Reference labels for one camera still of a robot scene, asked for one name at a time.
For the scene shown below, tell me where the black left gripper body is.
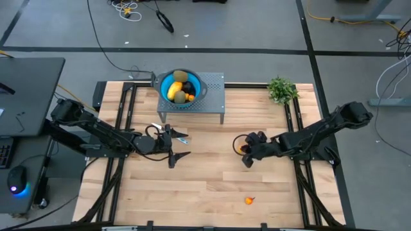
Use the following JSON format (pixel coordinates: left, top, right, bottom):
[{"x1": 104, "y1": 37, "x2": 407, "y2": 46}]
[{"x1": 155, "y1": 123, "x2": 177, "y2": 170}]

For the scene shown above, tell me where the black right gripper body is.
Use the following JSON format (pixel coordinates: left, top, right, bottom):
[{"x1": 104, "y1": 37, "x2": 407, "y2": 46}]
[{"x1": 241, "y1": 130, "x2": 279, "y2": 168}]

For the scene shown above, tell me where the brown kiwi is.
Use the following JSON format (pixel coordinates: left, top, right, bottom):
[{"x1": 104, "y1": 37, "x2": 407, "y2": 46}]
[
  {"x1": 173, "y1": 90, "x2": 187, "y2": 105},
  {"x1": 173, "y1": 70, "x2": 189, "y2": 83}
]

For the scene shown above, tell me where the yellow mango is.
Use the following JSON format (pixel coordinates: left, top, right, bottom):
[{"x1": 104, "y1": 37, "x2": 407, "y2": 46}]
[{"x1": 166, "y1": 81, "x2": 183, "y2": 101}]

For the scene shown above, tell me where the dark avocado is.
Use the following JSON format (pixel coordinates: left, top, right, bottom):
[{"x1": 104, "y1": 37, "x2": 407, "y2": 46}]
[{"x1": 182, "y1": 81, "x2": 196, "y2": 96}]

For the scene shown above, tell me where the blue collapsible colander grey rim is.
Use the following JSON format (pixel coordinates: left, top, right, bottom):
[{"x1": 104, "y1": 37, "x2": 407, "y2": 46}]
[{"x1": 153, "y1": 68, "x2": 209, "y2": 108}]

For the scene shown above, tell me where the grey perforated metal shelf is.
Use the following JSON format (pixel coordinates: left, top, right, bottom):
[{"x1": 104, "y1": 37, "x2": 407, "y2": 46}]
[{"x1": 156, "y1": 71, "x2": 225, "y2": 125}]

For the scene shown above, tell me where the green plant in white pot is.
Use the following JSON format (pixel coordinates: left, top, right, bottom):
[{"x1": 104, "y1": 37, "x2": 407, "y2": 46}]
[{"x1": 267, "y1": 76, "x2": 299, "y2": 106}]

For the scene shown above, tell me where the black rectangular box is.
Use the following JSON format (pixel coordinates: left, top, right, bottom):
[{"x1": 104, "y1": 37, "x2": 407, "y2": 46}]
[{"x1": 92, "y1": 80, "x2": 108, "y2": 112}]

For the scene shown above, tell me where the black diagonal stand beam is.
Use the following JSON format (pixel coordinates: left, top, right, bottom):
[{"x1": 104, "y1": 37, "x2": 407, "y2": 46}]
[{"x1": 43, "y1": 119, "x2": 87, "y2": 155}]

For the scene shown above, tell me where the dark grey side table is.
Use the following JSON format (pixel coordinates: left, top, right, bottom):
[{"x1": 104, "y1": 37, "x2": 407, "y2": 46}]
[{"x1": 0, "y1": 134, "x2": 54, "y2": 215}]

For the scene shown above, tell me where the black desk caster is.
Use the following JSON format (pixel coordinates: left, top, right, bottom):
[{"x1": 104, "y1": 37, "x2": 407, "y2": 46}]
[{"x1": 34, "y1": 196, "x2": 51, "y2": 209}]

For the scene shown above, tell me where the dark grey desk top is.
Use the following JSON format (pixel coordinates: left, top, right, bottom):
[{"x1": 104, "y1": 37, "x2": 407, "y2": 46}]
[{"x1": 0, "y1": 57, "x2": 66, "y2": 138}]

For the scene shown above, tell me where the grey desk foot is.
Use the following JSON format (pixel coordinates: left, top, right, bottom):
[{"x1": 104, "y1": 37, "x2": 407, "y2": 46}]
[{"x1": 367, "y1": 97, "x2": 411, "y2": 108}]

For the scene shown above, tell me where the black mouse with glowing light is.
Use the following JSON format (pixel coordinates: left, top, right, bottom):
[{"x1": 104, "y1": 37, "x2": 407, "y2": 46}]
[{"x1": 6, "y1": 165, "x2": 30, "y2": 196}]

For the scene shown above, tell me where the black keyboard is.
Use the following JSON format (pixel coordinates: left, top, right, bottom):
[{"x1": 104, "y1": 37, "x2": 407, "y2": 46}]
[{"x1": 0, "y1": 136, "x2": 14, "y2": 170}]

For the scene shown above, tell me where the black flat desk device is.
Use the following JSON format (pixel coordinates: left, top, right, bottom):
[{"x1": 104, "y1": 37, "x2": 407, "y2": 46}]
[{"x1": 0, "y1": 82, "x2": 16, "y2": 96}]

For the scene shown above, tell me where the grey desk leg base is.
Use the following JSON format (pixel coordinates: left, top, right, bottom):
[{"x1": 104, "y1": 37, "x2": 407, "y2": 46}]
[{"x1": 335, "y1": 0, "x2": 402, "y2": 23}]

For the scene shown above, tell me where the knife with blue striped handle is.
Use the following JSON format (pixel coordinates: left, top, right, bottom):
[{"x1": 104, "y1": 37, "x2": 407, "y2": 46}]
[{"x1": 150, "y1": 123, "x2": 189, "y2": 145}]

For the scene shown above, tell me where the thin yellow cable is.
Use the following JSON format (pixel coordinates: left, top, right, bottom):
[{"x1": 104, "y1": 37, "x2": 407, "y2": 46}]
[{"x1": 57, "y1": 84, "x2": 98, "y2": 113}]

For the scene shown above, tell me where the black cable loop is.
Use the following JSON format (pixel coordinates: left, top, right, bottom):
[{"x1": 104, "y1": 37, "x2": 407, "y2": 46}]
[{"x1": 155, "y1": 9, "x2": 175, "y2": 34}]

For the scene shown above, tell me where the long black floor cable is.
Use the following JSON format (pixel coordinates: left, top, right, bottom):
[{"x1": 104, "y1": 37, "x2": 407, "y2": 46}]
[{"x1": 86, "y1": 0, "x2": 154, "y2": 74}]

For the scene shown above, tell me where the thin black floor cable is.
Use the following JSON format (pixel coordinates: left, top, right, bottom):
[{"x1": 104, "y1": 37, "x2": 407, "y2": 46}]
[{"x1": 373, "y1": 62, "x2": 411, "y2": 158}]

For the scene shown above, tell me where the white cable coil yellow plug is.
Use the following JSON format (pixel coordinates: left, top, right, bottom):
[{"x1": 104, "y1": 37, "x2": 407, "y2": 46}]
[{"x1": 110, "y1": 0, "x2": 143, "y2": 22}]

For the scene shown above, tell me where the white floor cable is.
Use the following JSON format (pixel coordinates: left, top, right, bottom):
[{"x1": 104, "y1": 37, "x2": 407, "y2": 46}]
[{"x1": 374, "y1": 53, "x2": 411, "y2": 99}]

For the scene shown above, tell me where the yellow floor cable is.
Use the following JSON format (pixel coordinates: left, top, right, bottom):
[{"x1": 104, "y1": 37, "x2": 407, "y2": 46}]
[{"x1": 306, "y1": 0, "x2": 410, "y2": 38}]

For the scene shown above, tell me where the black cable bundle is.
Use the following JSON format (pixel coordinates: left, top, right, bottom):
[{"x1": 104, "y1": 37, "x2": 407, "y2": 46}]
[{"x1": 385, "y1": 27, "x2": 411, "y2": 62}]

